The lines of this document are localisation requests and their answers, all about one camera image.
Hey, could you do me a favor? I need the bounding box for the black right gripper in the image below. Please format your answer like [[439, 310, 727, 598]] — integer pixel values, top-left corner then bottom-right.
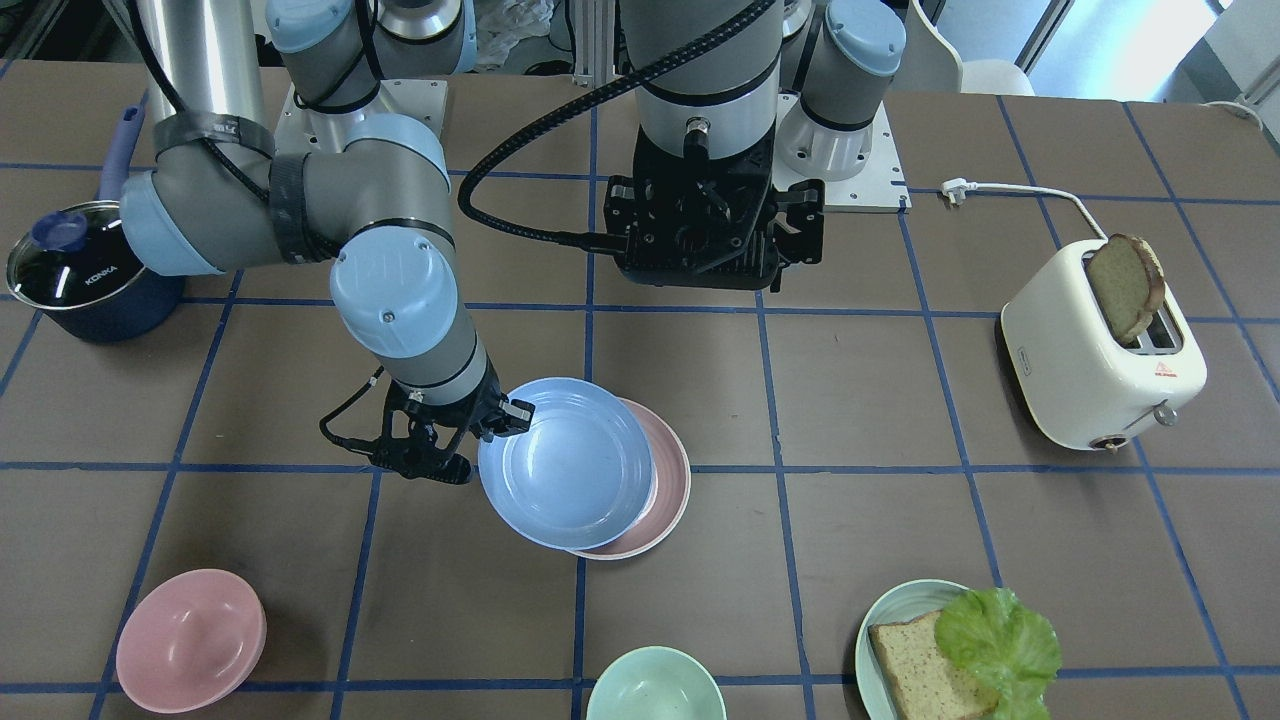
[[370, 372, 536, 486]]

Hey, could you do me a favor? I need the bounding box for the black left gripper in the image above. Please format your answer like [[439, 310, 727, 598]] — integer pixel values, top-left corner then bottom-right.
[[604, 131, 826, 291]]

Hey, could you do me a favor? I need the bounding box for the blue plate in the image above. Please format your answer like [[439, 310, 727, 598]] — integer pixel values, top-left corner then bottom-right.
[[477, 377, 655, 550]]

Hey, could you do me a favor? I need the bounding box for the pink plate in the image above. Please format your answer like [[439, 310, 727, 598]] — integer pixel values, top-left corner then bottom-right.
[[571, 398, 692, 561]]

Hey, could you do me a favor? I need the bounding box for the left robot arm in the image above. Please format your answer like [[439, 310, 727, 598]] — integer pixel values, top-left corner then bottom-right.
[[604, 1, 908, 291]]

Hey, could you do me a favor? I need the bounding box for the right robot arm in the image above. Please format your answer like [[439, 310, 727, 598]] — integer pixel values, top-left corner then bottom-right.
[[120, 1, 534, 486]]

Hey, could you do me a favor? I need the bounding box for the green bowl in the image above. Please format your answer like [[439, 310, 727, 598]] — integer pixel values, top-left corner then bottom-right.
[[585, 646, 727, 719]]

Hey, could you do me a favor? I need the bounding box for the pink bowl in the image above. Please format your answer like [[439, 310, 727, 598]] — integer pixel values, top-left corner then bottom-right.
[[116, 569, 268, 714]]

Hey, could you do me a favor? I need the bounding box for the green plate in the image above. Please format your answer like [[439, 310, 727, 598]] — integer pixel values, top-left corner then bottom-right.
[[855, 579, 972, 720]]

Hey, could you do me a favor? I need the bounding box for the white toaster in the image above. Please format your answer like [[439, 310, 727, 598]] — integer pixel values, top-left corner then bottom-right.
[[998, 238, 1208, 451]]

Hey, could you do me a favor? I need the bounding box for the toast slice in toaster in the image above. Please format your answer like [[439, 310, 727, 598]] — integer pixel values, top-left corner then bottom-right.
[[1085, 233, 1167, 347]]

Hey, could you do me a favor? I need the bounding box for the blue saucepan with lid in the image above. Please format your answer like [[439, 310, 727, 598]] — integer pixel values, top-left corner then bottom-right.
[[5, 102, 186, 343]]

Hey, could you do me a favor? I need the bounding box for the bread slice on plate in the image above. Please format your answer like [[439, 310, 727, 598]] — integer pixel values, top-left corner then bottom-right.
[[869, 610, 998, 719]]

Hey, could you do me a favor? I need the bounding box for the green lettuce leaf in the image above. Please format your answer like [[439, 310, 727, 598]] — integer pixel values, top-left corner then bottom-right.
[[934, 587, 1062, 719]]

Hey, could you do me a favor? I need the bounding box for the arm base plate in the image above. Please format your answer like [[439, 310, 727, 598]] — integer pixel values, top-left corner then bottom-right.
[[274, 79, 448, 154], [772, 94, 911, 213]]

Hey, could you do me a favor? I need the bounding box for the white power cord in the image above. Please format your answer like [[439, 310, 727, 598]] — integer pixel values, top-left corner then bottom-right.
[[942, 177, 1108, 241]]

